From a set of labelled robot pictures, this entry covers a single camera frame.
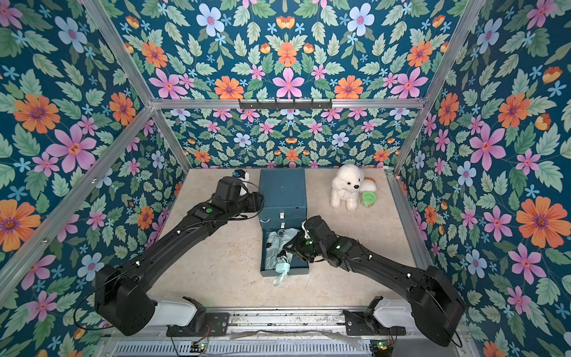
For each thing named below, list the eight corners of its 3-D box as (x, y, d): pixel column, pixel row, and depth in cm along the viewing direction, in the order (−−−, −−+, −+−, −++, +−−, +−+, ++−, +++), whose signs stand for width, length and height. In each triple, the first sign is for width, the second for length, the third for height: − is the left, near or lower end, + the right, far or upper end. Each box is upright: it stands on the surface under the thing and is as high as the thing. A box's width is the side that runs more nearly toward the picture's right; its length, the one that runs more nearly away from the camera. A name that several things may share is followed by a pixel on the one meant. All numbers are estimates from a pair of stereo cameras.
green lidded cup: (361, 207, 106) (363, 201, 103) (359, 197, 110) (361, 191, 107) (375, 207, 106) (377, 201, 103) (372, 197, 110) (374, 191, 107)
